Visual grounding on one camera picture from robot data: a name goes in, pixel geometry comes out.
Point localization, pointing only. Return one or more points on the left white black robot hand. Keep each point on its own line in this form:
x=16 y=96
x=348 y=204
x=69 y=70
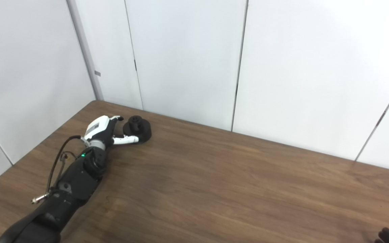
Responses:
x=96 y=130

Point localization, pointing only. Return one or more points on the round black plastic part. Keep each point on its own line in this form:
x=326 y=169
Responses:
x=142 y=131

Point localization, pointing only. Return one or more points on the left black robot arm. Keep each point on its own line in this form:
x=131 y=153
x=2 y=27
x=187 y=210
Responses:
x=73 y=185

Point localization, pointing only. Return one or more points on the grey wall corner post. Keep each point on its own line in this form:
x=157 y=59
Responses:
x=86 y=54

